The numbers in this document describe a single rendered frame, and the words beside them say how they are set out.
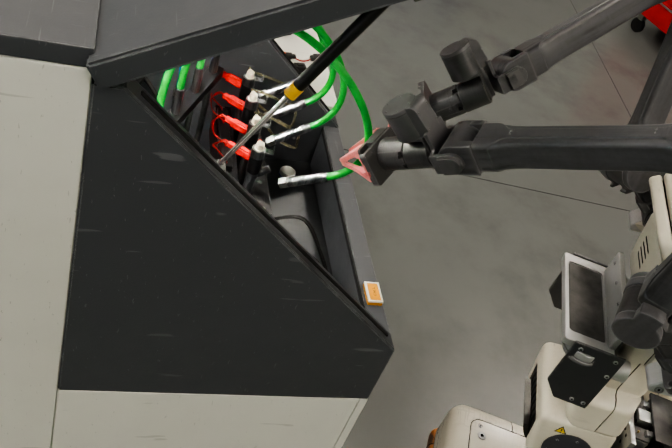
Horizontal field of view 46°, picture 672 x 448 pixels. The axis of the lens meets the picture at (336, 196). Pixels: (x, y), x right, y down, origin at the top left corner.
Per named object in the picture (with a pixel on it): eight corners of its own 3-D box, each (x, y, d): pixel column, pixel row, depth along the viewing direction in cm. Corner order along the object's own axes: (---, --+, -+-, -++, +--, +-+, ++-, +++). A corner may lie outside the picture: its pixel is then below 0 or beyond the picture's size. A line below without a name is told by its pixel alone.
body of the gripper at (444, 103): (415, 82, 152) (451, 67, 149) (437, 122, 157) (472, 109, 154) (414, 101, 147) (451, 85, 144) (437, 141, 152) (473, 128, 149)
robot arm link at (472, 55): (531, 80, 145) (510, 72, 153) (507, 23, 141) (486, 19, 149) (476, 113, 144) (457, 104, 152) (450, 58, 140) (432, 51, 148)
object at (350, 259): (364, 382, 159) (390, 333, 149) (343, 381, 158) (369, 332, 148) (320, 175, 203) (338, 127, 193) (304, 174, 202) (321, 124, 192)
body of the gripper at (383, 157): (355, 155, 132) (389, 153, 127) (387, 122, 138) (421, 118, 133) (372, 187, 135) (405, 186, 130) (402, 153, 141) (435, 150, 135)
